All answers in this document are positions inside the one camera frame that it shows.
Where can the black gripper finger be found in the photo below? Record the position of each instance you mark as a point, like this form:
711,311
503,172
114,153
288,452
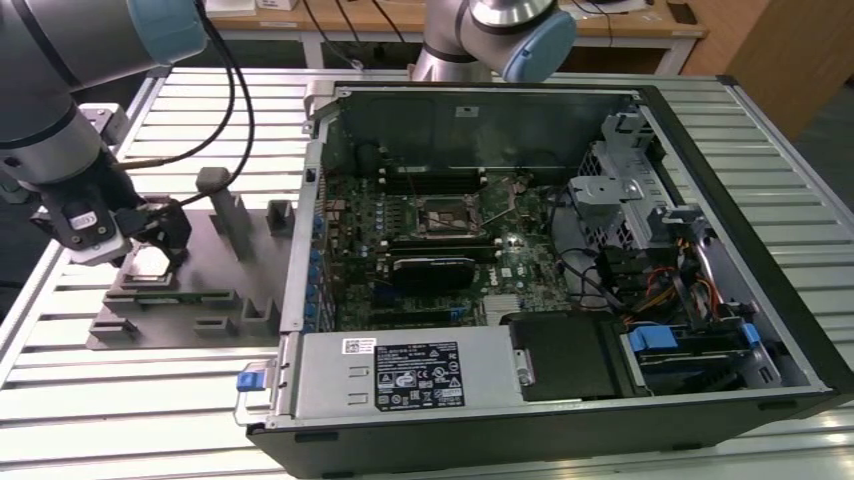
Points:
169,225

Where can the silver CPU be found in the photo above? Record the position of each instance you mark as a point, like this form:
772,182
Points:
143,264

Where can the metal locking lever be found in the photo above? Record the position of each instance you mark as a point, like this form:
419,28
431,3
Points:
415,190

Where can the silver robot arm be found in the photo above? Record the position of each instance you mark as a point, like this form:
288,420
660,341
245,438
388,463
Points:
60,75

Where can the CPU socket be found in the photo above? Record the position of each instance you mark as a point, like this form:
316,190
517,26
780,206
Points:
443,212

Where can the green RAM stick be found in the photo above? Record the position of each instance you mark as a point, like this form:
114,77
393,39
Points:
167,298

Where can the grey parts rack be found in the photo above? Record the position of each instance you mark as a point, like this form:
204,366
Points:
260,277

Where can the blue case latch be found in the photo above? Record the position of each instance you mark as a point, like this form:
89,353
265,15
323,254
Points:
251,381

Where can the silver power supply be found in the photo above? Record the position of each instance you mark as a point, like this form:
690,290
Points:
320,370

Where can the black expansion slot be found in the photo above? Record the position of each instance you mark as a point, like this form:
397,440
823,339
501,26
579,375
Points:
409,316

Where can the black graphics card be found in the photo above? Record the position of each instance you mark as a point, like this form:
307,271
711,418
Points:
433,277

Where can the small white box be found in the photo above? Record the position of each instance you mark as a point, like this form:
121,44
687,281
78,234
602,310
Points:
276,4

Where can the wooden desk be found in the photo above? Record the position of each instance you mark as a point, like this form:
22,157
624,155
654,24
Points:
353,15

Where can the silver heat sink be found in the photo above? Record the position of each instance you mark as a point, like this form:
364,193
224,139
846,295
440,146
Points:
503,308

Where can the green motherboard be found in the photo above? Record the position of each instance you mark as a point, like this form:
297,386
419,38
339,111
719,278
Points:
540,280

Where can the black plastic cover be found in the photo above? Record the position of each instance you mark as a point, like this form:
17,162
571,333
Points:
567,360

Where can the black open PC case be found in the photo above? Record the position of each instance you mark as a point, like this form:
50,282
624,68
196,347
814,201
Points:
533,450

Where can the hard disk in blue carrier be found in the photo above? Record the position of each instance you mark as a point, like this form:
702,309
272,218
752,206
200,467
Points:
652,340

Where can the black phone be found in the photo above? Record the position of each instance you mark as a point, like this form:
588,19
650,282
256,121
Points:
683,12

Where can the blue plastic tab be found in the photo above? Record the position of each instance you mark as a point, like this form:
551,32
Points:
748,335

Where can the wooden cabinet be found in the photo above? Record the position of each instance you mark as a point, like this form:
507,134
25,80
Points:
787,60

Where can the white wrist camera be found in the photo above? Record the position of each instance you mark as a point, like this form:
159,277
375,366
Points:
82,235

